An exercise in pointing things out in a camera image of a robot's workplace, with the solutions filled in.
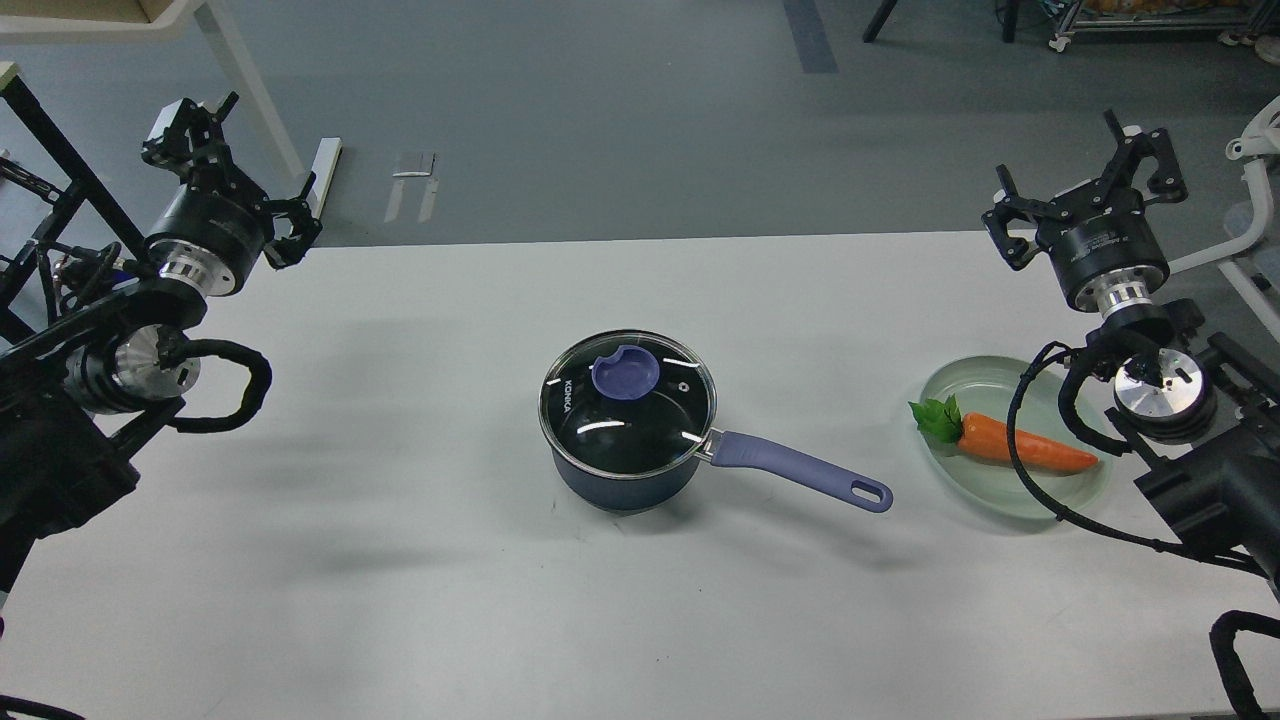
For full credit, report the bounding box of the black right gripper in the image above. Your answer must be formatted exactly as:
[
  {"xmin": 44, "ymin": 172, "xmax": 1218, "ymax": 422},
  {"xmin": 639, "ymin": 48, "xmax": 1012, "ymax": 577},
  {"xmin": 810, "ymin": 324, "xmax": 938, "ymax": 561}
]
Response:
[{"xmin": 983, "ymin": 109, "xmax": 1189, "ymax": 313}]

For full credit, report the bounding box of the blue saucepan with handle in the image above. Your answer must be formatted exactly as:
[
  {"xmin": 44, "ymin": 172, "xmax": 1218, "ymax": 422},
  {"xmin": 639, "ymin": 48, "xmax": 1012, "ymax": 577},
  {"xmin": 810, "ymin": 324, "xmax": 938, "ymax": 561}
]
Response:
[{"xmin": 538, "ymin": 331, "xmax": 895, "ymax": 516}]

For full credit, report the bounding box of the white table leg frame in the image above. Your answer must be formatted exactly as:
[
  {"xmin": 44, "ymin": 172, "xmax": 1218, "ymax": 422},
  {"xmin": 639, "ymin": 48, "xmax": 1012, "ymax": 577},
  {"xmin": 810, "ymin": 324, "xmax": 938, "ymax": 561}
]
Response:
[{"xmin": 0, "ymin": 0, "xmax": 343, "ymax": 223}]

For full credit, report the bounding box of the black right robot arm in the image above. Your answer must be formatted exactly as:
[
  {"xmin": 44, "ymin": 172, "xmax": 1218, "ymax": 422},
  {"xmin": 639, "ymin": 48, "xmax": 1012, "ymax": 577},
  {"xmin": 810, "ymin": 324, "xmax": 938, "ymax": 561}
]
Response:
[{"xmin": 983, "ymin": 111, "xmax": 1279, "ymax": 591}]

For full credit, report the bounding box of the glass lid with blue knob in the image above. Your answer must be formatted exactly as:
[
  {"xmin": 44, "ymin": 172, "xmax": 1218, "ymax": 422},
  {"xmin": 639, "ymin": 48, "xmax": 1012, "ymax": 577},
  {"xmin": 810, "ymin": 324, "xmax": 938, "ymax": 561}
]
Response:
[{"xmin": 538, "ymin": 329, "xmax": 717, "ymax": 479}]

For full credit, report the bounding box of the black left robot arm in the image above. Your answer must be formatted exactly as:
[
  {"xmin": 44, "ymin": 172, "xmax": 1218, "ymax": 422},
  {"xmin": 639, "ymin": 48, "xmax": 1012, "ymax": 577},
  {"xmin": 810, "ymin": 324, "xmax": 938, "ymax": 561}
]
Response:
[{"xmin": 1, "ymin": 79, "xmax": 323, "ymax": 594}]

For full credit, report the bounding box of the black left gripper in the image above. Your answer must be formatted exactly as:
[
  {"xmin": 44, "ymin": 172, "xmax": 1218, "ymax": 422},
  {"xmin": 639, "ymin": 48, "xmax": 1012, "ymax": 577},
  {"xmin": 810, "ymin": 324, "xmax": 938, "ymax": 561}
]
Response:
[{"xmin": 141, "ymin": 92, "xmax": 323, "ymax": 297}]

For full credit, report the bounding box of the white chair frame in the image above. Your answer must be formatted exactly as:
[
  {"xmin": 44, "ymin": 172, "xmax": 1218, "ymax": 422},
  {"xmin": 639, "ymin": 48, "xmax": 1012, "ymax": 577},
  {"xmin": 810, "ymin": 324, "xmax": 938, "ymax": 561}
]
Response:
[{"xmin": 1166, "ymin": 95, "xmax": 1280, "ymax": 341}]

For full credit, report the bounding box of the black metal rack frame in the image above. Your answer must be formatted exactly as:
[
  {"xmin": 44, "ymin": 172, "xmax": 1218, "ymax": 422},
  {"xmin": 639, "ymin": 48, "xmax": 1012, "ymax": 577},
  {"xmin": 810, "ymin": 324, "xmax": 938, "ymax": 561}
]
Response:
[{"xmin": 1, "ymin": 61, "xmax": 155, "ymax": 345}]

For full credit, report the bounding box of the orange toy carrot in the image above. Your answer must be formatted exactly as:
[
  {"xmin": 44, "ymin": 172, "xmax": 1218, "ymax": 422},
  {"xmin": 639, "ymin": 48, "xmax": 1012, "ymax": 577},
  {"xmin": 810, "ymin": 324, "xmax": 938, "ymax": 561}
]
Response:
[{"xmin": 908, "ymin": 396, "xmax": 1100, "ymax": 475}]

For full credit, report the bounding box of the pale green oval plate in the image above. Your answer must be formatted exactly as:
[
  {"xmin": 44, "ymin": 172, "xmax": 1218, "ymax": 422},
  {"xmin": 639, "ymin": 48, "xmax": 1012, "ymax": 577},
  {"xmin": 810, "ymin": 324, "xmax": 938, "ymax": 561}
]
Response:
[{"xmin": 908, "ymin": 355, "xmax": 1110, "ymax": 521}]

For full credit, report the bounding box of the metal wheeled cart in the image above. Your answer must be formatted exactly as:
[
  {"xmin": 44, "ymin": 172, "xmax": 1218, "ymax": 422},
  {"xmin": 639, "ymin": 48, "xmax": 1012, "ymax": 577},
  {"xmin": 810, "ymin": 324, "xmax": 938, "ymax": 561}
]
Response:
[{"xmin": 1048, "ymin": 1, "xmax": 1277, "ymax": 53}]

